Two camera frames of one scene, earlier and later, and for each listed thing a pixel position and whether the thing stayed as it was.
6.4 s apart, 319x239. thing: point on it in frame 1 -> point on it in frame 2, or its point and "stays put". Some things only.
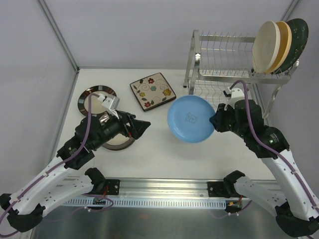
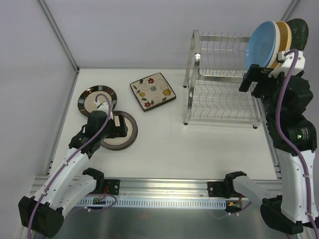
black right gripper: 223,119 -> 252,77
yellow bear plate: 286,42 stays put
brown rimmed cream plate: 118,142 stays put
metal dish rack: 216,62 stays put
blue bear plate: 188,117 -> 262,44
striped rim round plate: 97,108 stays put
